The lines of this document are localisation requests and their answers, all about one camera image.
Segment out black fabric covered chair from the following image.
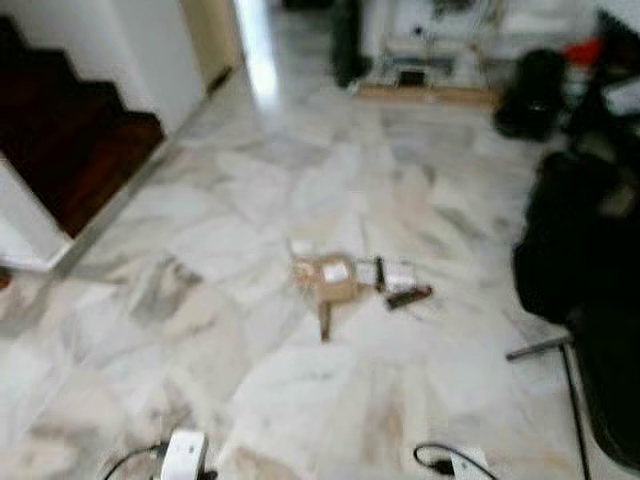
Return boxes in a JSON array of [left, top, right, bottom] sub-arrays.
[[512, 10, 640, 471]]

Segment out grey folded cloth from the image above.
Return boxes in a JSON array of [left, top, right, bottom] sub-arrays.
[[600, 78, 640, 116]]

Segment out grey metal stand legs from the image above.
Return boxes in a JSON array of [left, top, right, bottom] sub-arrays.
[[505, 335, 593, 480]]

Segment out black backpack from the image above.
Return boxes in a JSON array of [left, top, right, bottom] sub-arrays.
[[494, 47, 569, 141]]

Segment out small red object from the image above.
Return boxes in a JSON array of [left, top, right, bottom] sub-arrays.
[[562, 38, 603, 69]]

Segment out white plastic packet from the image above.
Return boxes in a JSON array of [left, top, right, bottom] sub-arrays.
[[384, 260, 419, 291]]

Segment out cluttered shelf with wooden base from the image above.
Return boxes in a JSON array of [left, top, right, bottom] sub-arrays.
[[352, 0, 601, 109]]

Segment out brown cardboard piece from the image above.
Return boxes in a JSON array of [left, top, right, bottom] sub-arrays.
[[290, 254, 369, 343]]

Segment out tall black bag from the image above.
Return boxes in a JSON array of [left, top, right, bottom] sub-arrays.
[[330, 0, 373, 89]]

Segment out light wooden slatted door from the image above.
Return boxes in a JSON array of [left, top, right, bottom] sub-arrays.
[[180, 0, 247, 97]]

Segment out dark wooden staircase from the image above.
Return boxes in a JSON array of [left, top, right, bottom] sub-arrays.
[[0, 18, 167, 239]]

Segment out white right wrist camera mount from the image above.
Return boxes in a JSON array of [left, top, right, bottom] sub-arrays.
[[450, 447, 493, 480]]

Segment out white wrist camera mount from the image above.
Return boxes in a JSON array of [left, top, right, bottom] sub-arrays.
[[160, 430, 209, 480], [450, 447, 493, 480]]

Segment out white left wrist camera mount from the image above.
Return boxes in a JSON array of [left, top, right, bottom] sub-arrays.
[[160, 430, 209, 480]]

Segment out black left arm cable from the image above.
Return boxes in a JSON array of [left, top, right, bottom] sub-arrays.
[[103, 442, 167, 480]]

